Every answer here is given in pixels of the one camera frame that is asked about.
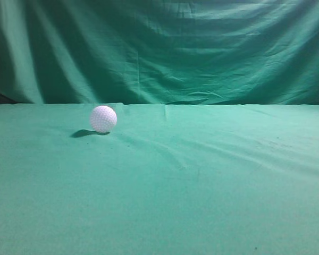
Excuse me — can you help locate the white dimpled golf ball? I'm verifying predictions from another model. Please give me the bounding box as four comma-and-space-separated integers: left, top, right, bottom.
89, 106, 117, 133

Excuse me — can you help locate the green table cloth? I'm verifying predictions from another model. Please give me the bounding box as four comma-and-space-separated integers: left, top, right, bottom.
0, 104, 319, 254

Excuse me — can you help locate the green backdrop curtain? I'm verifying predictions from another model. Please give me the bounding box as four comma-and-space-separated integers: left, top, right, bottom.
0, 1, 319, 105

